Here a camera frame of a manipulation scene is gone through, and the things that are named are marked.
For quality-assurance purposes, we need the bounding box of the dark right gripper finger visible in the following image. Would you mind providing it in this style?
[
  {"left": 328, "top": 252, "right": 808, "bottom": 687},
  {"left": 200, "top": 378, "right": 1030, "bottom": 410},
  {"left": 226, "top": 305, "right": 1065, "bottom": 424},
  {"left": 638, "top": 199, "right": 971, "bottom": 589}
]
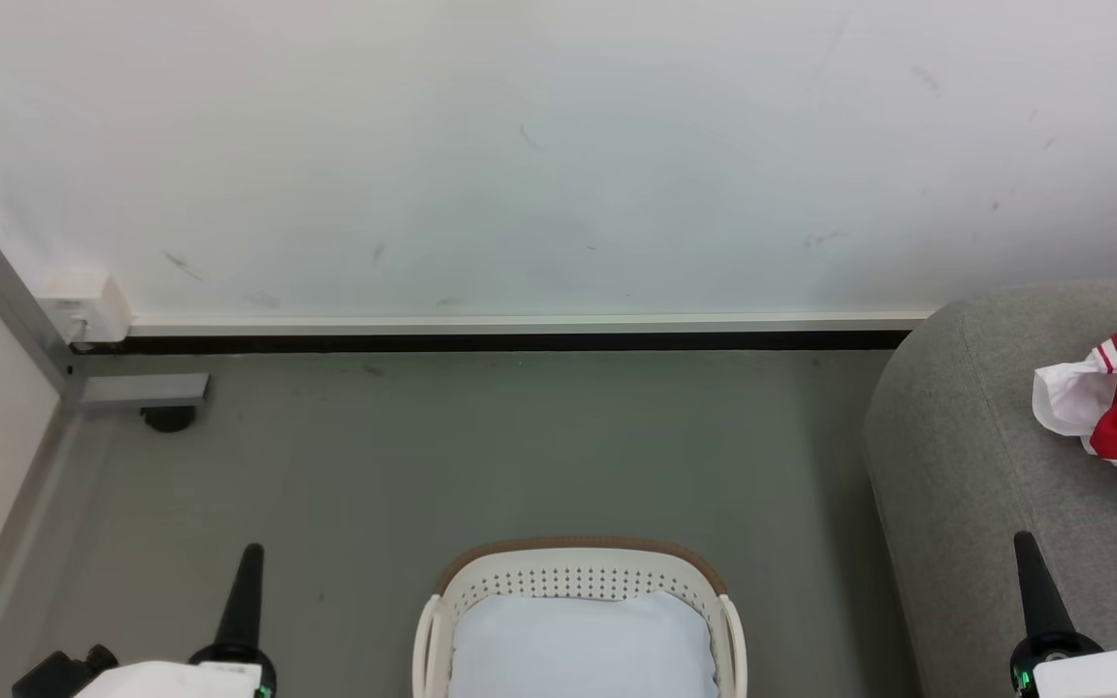
[{"left": 1011, "top": 530, "right": 1080, "bottom": 641}]

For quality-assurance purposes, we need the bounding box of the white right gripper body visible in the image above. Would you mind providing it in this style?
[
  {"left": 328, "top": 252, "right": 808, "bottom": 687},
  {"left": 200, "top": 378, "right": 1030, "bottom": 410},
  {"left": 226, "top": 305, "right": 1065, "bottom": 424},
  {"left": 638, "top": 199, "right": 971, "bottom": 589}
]
[{"left": 1008, "top": 630, "right": 1117, "bottom": 698}]

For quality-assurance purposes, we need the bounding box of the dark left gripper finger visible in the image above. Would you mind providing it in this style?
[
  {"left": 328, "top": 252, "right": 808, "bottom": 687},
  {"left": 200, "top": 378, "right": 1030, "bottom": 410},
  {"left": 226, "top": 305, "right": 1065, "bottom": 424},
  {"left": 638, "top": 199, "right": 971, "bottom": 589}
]
[{"left": 213, "top": 543, "right": 270, "bottom": 649}]

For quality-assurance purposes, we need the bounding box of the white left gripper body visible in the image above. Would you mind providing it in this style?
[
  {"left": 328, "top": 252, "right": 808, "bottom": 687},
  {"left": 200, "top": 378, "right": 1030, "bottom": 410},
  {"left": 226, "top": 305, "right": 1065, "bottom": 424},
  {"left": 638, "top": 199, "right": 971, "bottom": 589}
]
[{"left": 74, "top": 642, "right": 279, "bottom": 698}]

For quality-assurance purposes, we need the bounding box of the white perforated laundry basket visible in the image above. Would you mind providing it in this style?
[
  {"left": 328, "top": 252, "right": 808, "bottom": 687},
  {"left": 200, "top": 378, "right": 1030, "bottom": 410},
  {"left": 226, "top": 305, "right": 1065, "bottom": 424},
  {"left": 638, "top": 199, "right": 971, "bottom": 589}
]
[{"left": 411, "top": 535, "right": 750, "bottom": 698}]

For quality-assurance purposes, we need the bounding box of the white cloth in basket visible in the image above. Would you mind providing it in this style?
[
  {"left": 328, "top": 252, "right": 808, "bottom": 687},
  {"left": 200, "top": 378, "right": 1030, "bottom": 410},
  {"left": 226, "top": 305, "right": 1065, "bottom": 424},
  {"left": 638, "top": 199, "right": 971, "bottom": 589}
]
[{"left": 446, "top": 590, "right": 720, "bottom": 698}]

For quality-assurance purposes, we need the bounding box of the grey fabric sofa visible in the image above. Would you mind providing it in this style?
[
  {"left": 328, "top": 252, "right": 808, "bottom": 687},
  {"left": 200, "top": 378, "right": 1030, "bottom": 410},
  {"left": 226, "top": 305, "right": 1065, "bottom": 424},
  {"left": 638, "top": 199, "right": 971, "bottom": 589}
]
[{"left": 861, "top": 278, "right": 1117, "bottom": 698}]

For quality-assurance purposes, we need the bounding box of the white black skirting strip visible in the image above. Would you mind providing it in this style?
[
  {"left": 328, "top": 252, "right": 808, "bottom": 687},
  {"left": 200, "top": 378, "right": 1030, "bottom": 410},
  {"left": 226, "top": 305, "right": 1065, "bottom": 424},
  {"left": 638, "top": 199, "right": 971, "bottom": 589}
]
[{"left": 72, "top": 309, "right": 935, "bottom": 356}]

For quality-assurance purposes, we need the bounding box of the black round frame foot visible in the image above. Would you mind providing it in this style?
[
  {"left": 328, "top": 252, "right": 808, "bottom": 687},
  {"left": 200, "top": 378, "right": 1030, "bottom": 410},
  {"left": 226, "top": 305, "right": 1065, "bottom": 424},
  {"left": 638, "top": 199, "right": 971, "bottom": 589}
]
[{"left": 141, "top": 405, "right": 198, "bottom": 434}]

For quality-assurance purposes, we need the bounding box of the white wall outlet box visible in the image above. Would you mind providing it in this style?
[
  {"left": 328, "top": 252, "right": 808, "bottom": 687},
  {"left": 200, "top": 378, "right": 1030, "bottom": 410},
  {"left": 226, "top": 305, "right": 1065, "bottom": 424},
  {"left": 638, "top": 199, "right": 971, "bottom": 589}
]
[{"left": 37, "top": 270, "right": 134, "bottom": 346}]

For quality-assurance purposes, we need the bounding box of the grey metal frame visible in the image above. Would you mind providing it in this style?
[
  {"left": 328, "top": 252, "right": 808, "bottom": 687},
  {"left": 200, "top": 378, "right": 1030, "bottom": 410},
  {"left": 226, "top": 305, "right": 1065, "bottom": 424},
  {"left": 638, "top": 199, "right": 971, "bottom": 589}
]
[{"left": 0, "top": 198, "right": 211, "bottom": 414}]

